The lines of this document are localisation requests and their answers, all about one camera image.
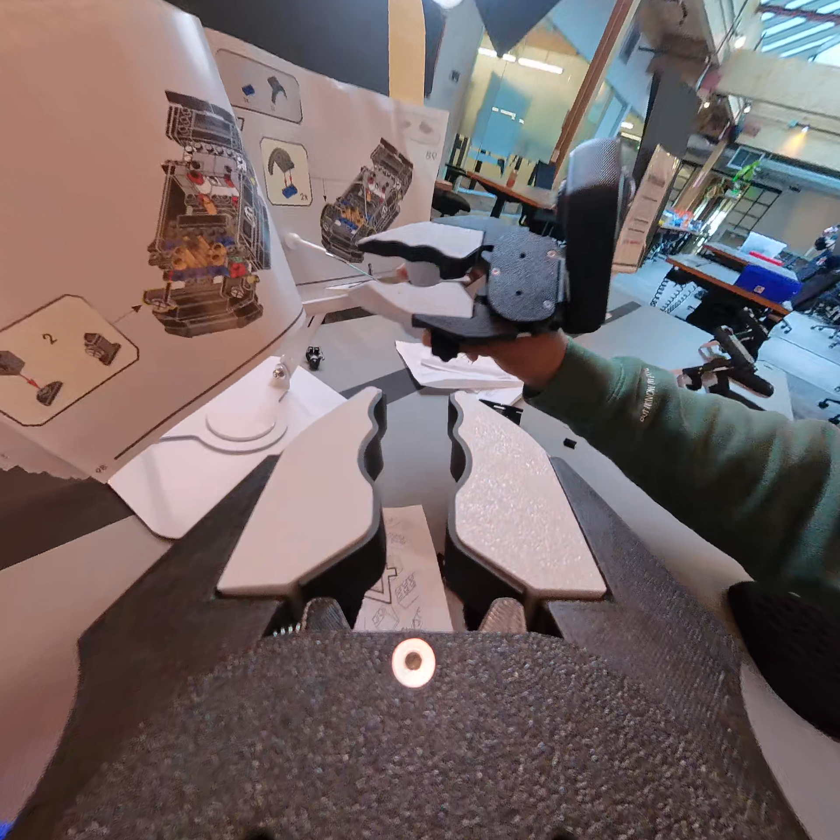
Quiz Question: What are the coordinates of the person's right forearm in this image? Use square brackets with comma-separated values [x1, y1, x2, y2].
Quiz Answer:
[521, 338, 840, 595]

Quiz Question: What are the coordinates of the white book stand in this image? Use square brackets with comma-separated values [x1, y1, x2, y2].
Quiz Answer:
[108, 233, 395, 540]

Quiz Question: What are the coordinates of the white numbered paper bag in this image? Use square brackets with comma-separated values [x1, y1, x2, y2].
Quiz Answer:
[354, 504, 454, 632]

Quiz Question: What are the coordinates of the wooden office desk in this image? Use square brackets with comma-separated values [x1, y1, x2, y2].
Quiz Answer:
[459, 169, 560, 217]
[666, 243, 795, 322]

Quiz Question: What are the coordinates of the blue plastic storage bin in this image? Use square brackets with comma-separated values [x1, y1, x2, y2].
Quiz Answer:
[734, 259, 803, 304]

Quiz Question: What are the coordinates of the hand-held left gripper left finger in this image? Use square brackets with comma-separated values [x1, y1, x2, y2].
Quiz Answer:
[217, 386, 389, 608]

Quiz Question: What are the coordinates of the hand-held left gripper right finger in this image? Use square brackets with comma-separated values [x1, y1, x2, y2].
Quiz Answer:
[445, 390, 609, 611]

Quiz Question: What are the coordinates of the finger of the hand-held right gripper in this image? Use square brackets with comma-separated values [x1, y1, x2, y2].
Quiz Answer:
[354, 220, 496, 287]
[357, 276, 483, 339]

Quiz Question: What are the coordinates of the lego instruction booklet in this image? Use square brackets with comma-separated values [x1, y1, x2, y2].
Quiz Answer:
[0, 0, 450, 487]

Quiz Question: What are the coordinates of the person's right hand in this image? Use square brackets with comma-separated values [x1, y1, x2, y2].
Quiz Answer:
[423, 328, 571, 392]

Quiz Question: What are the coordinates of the black handheld device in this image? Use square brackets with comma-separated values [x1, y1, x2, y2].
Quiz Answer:
[682, 325, 775, 398]

